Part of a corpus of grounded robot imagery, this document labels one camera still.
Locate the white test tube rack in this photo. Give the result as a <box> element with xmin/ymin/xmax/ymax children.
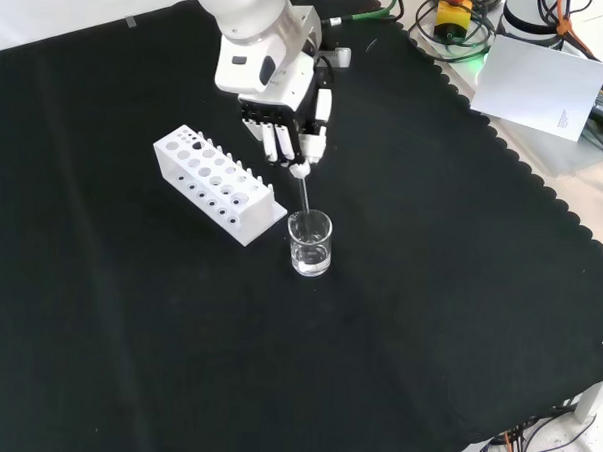
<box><xmin>148</xmin><ymin>122</ymin><xmax>293</xmax><ymax>249</ymax></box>

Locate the clear glass rod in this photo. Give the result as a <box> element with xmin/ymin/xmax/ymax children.
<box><xmin>295</xmin><ymin>175</ymin><xmax>318</xmax><ymax>238</ymax></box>

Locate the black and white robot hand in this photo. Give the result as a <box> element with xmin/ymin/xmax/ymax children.
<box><xmin>210</xmin><ymin>33</ymin><xmax>337</xmax><ymax>182</ymax></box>

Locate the white bench leg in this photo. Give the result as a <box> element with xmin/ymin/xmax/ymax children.
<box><xmin>574</xmin><ymin>374</ymin><xmax>603</xmax><ymax>426</ymax></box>

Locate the clear glass beaker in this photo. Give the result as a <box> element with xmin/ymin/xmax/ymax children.
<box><xmin>283</xmin><ymin>207</ymin><xmax>335</xmax><ymax>279</ymax></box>

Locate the green cable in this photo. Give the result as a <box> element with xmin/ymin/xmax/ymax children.
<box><xmin>323</xmin><ymin>0</ymin><xmax>405</xmax><ymax>31</ymax></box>

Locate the black bench cloth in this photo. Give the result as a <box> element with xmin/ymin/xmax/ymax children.
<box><xmin>0</xmin><ymin>0</ymin><xmax>603</xmax><ymax>452</ymax></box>

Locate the yellow stop button box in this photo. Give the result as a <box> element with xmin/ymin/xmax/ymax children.
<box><xmin>433</xmin><ymin>0</ymin><xmax>477</xmax><ymax>43</ymax></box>

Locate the pale board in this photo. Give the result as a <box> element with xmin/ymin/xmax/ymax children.
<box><xmin>468</xmin><ymin>32</ymin><xmax>603</xmax><ymax>146</ymax></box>

